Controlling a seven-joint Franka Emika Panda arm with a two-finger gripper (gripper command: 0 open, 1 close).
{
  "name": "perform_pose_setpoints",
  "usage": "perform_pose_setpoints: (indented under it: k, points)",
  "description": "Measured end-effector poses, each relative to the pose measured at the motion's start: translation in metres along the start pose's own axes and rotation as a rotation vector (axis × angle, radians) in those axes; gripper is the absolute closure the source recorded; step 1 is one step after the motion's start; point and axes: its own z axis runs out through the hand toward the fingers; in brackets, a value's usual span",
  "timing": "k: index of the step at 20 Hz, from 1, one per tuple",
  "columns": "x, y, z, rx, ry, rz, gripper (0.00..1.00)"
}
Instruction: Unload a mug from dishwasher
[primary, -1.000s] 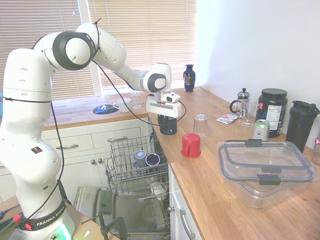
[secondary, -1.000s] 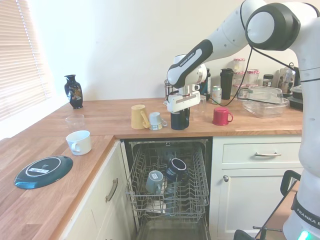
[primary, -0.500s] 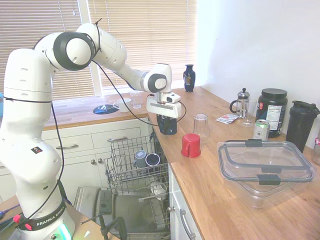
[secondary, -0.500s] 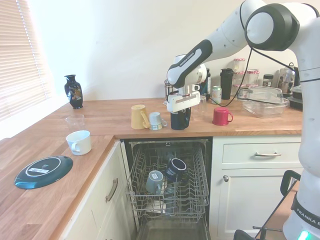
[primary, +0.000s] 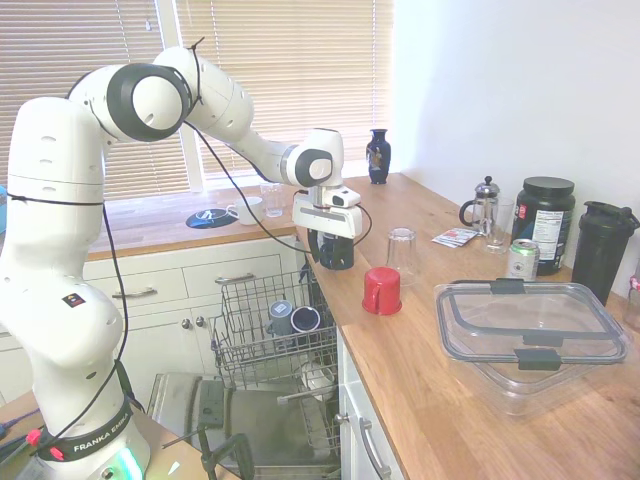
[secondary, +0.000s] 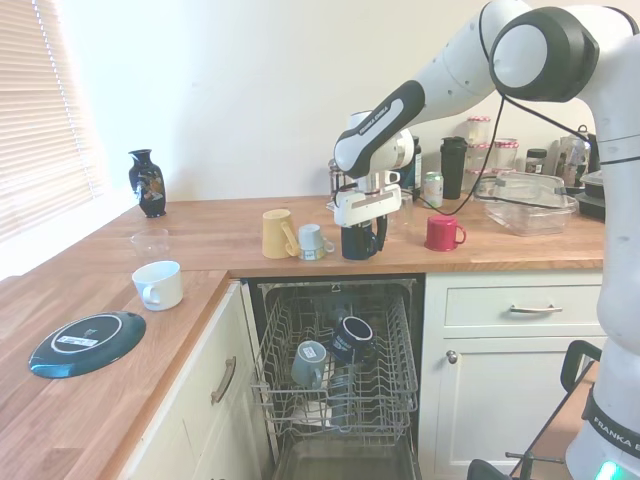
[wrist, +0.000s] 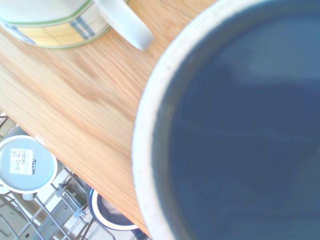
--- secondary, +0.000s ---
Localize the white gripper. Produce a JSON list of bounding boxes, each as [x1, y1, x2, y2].
[[333, 184, 404, 252]]

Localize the navy mug with white rim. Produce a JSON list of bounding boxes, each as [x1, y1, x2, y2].
[[340, 223, 380, 262]]

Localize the red mug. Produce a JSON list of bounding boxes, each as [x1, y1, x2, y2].
[[424, 214, 468, 252]]

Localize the yellow mug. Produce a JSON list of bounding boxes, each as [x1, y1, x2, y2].
[[261, 208, 301, 260]]

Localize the navy mug with white print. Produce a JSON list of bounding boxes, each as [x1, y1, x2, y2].
[[330, 315, 379, 365]]

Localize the built-in dishwasher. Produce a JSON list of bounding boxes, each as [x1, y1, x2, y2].
[[246, 273, 427, 480]]

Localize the grey mug with label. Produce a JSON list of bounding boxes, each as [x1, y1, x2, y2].
[[291, 340, 327, 389]]

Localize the clear drinking glass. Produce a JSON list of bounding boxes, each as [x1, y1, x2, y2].
[[392, 192, 417, 237]]

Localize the glass French press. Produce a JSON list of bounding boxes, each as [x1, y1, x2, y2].
[[327, 156, 351, 201]]

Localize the small white cup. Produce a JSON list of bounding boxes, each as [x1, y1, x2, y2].
[[298, 223, 335, 262]]

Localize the green drink can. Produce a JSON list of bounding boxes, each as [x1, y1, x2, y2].
[[423, 171, 446, 209]]

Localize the dark green bottle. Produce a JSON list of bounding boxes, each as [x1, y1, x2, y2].
[[405, 135, 424, 195]]

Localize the black shaker bottle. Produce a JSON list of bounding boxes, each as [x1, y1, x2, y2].
[[439, 135, 470, 201]]

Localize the jar with red gingham lid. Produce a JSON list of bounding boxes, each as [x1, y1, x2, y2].
[[466, 115, 492, 146], [464, 169, 489, 196], [492, 138, 519, 174], [467, 143, 494, 173]]

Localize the white drawer front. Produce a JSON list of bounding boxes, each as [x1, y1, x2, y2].
[[442, 283, 606, 342]]

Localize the clear glass baking dish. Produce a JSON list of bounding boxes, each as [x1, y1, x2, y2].
[[472, 171, 581, 237]]

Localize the coffee jar with dark lid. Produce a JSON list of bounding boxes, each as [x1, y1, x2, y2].
[[524, 148, 549, 175]]

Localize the white dish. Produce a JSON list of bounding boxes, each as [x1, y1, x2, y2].
[[291, 398, 334, 427]]

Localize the wide white cup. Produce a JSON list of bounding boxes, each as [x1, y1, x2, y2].
[[131, 260, 185, 312]]

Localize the black food container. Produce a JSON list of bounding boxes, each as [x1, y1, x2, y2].
[[574, 191, 608, 222], [579, 169, 607, 199]]

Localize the white cabinet door with knob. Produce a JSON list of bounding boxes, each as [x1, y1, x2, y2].
[[441, 344, 604, 474]]

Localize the black decorated vase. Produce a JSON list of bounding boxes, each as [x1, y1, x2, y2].
[[127, 148, 168, 219]]

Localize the black metal stand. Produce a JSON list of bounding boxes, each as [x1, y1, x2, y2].
[[466, 339, 607, 480]]

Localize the cream cabinet door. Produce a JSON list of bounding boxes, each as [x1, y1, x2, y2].
[[107, 279, 275, 480]]

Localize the dark teal plate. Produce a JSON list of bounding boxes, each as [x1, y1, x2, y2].
[[28, 310, 148, 380]]

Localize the white window blind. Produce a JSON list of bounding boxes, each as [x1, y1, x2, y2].
[[0, 0, 109, 246]]

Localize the wire dishwasher rack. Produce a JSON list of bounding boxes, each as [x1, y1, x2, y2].
[[251, 286, 421, 447]]

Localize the steel drawer handle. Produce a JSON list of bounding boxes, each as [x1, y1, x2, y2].
[[509, 303, 564, 316]]

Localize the steel cabinet door handle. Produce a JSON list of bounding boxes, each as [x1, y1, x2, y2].
[[210, 355, 238, 406]]

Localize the steel kettle with black handle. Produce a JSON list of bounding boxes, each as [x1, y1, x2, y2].
[[551, 124, 603, 189]]

